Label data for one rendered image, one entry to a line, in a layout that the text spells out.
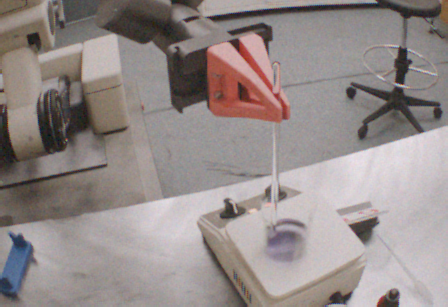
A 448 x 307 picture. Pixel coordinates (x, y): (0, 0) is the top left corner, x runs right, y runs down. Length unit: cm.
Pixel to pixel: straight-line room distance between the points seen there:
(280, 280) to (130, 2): 31
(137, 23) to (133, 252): 30
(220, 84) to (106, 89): 99
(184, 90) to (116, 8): 11
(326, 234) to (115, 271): 27
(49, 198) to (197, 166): 76
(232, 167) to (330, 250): 138
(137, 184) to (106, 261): 69
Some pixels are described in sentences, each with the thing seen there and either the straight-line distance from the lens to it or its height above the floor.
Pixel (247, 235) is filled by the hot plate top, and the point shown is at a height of 84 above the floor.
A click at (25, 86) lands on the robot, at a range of 119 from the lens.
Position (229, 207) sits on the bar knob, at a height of 81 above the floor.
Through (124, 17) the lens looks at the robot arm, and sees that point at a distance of 45.
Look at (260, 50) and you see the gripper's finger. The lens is 41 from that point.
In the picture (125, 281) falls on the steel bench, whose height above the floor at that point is 75.
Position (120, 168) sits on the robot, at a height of 36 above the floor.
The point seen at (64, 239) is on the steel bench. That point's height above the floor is 75.
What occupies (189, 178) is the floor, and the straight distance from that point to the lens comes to 183.
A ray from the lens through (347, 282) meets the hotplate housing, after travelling 53.
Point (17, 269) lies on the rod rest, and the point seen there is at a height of 76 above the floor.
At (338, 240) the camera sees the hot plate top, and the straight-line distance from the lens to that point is 51.
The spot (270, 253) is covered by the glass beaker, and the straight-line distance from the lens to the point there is 47.
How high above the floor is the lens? 123
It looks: 38 degrees down
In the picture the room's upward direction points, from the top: 4 degrees counter-clockwise
